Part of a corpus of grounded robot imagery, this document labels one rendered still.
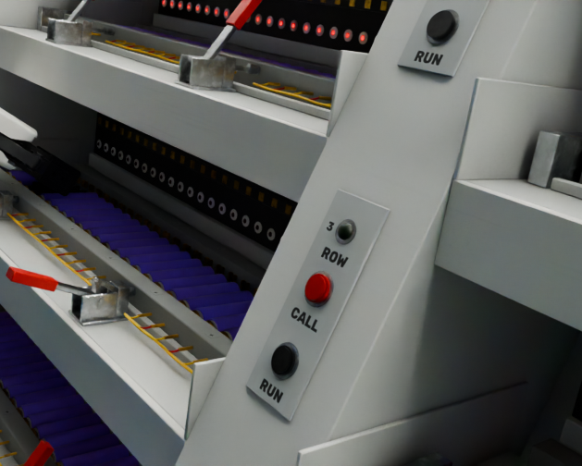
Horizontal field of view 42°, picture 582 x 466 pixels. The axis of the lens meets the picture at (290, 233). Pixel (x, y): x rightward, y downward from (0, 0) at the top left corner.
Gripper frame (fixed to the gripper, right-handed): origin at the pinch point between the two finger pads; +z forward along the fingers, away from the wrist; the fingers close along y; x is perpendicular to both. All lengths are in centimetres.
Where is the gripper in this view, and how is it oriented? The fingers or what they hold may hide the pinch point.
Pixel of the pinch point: (51, 171)
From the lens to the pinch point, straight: 86.7
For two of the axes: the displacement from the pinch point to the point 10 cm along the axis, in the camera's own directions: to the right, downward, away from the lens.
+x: -5.3, 8.5, -0.8
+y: -6.1, -3.1, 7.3
